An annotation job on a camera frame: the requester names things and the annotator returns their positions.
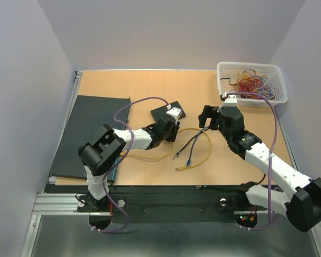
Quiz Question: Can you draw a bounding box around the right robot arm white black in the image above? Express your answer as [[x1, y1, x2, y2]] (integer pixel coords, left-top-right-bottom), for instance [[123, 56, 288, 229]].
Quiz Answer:
[[198, 105, 321, 232]]

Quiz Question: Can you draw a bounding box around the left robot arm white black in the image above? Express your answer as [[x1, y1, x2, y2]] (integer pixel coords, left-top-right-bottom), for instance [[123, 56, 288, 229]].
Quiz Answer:
[[78, 118, 180, 211]]

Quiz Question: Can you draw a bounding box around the white plastic basket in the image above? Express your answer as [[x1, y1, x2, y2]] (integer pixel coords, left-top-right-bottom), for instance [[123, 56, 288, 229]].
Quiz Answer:
[[217, 62, 288, 108]]

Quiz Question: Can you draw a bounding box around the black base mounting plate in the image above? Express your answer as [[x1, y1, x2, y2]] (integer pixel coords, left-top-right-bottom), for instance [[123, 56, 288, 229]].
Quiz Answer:
[[75, 185, 262, 226]]

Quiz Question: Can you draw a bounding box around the small black network switch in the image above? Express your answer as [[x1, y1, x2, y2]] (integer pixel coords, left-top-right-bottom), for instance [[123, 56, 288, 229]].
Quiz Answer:
[[150, 101, 186, 122]]

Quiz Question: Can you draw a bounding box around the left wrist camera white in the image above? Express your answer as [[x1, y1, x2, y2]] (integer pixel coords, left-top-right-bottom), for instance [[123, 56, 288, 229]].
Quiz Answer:
[[166, 107, 182, 120]]

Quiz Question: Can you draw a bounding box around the black cable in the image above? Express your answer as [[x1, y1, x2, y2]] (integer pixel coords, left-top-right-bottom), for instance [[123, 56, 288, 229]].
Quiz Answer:
[[172, 127, 267, 188]]

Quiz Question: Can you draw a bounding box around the blue ethernet cable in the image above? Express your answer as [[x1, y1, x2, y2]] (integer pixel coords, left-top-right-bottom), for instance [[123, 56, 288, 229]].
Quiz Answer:
[[186, 127, 212, 165]]

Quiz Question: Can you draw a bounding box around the tangled coloured wires bundle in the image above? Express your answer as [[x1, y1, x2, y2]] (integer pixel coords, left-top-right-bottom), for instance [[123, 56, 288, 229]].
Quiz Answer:
[[220, 64, 279, 101]]

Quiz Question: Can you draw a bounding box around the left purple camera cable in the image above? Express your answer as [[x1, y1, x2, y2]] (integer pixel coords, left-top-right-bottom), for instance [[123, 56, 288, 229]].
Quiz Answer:
[[90, 96, 174, 233]]

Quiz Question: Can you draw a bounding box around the aluminium frame rail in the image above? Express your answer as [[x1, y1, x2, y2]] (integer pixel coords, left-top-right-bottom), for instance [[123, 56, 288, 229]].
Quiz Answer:
[[21, 71, 113, 257]]

